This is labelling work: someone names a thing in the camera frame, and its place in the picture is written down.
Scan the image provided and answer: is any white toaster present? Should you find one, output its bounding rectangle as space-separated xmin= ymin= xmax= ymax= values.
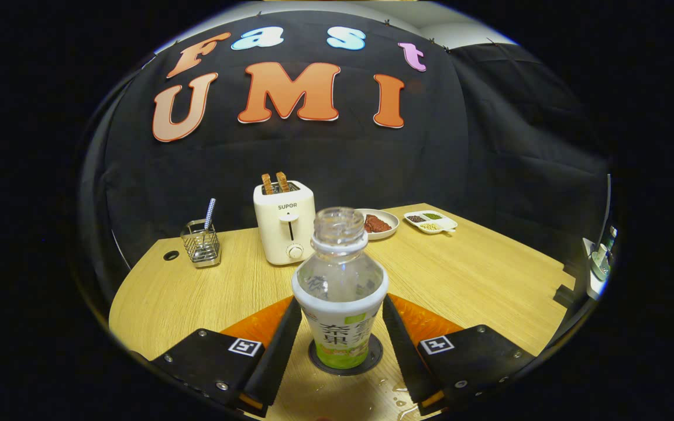
xmin=253 ymin=180 xmax=317 ymax=266

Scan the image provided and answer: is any metal wire utensil holder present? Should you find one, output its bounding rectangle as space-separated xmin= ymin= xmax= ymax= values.
xmin=180 ymin=219 xmax=222 ymax=268

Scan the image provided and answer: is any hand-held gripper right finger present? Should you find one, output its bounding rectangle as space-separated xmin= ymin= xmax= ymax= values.
xmin=381 ymin=294 xmax=537 ymax=416

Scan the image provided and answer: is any dark round coaster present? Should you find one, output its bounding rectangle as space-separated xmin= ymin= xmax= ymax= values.
xmin=308 ymin=333 xmax=384 ymax=376

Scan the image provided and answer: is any clear plastic juice bottle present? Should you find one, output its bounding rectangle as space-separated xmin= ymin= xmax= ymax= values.
xmin=291 ymin=206 xmax=389 ymax=370

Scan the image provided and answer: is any black backdrop cloth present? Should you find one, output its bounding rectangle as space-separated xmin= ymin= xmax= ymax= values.
xmin=77 ymin=9 xmax=610 ymax=305

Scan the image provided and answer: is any wooden table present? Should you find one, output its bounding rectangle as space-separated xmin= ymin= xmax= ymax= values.
xmin=109 ymin=203 xmax=576 ymax=421

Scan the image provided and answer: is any divided white dish with beans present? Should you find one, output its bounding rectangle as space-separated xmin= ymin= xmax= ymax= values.
xmin=403 ymin=210 xmax=458 ymax=235

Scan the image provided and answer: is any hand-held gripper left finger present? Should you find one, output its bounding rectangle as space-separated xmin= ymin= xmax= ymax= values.
xmin=150 ymin=295 xmax=304 ymax=417

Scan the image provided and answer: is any round white plate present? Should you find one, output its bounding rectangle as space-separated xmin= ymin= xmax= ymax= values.
xmin=356 ymin=209 xmax=400 ymax=241

